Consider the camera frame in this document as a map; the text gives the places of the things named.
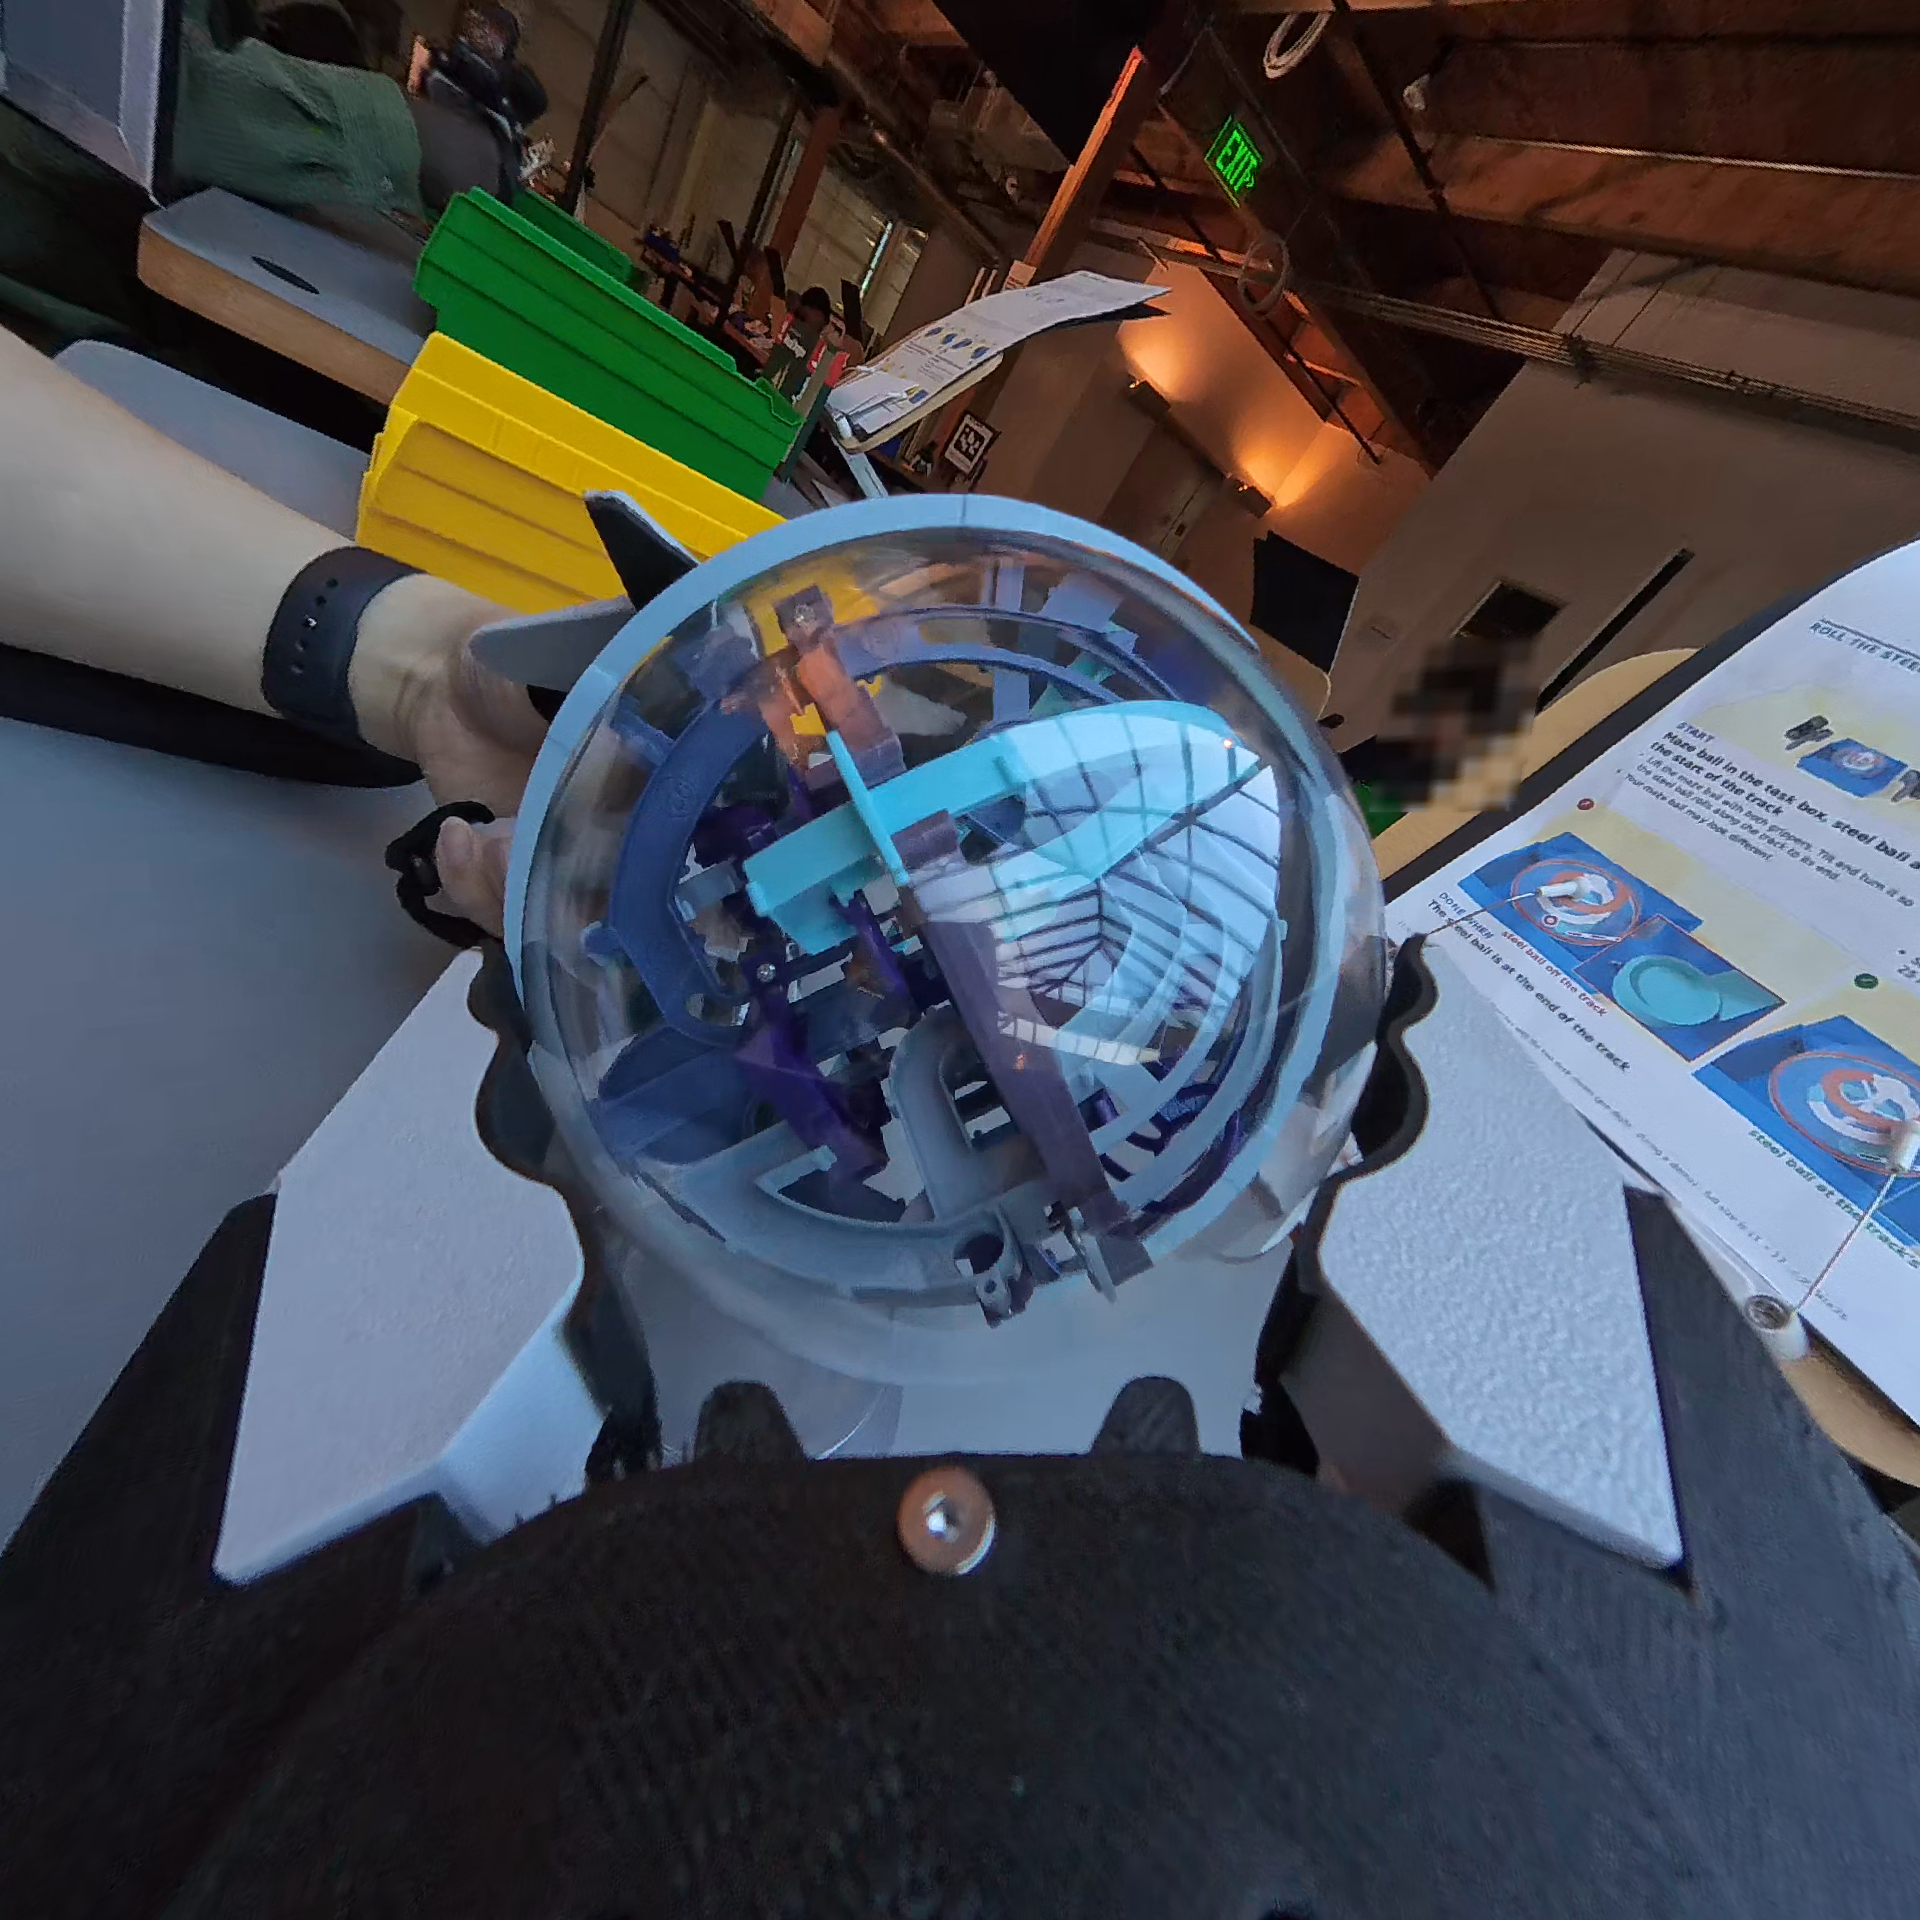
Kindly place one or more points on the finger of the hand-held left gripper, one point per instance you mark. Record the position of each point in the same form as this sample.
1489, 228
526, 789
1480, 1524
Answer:
563, 639

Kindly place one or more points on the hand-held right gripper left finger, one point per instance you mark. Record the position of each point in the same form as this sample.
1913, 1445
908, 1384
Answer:
404, 1319

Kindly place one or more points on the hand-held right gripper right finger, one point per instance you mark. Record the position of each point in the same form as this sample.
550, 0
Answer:
1484, 1319

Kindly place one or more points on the clear plastic ball stand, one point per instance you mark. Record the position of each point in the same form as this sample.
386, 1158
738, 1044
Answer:
854, 1418

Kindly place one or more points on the clear maze ball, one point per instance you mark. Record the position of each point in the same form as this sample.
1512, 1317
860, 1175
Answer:
960, 932

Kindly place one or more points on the person's left forearm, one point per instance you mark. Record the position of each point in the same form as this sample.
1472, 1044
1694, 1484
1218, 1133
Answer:
136, 525

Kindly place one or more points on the yellow plastic bin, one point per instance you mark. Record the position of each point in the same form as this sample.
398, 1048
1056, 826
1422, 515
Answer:
524, 452

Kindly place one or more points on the black smartwatch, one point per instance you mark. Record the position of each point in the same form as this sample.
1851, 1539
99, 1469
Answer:
315, 645

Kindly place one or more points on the black wrist rest pad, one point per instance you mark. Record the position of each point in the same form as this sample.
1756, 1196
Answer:
149, 734

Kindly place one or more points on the green plastic bin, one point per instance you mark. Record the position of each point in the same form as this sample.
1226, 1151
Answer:
598, 330

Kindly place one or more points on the printed instruction sheet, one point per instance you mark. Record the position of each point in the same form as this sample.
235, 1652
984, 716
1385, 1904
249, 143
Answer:
1724, 932

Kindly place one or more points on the grey desk with wooden edge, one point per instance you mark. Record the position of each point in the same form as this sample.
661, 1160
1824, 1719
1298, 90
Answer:
254, 270

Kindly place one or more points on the paper instruction stand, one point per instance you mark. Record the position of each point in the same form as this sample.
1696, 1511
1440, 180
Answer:
990, 340

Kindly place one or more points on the green exit sign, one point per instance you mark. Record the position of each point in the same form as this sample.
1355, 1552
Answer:
1237, 163

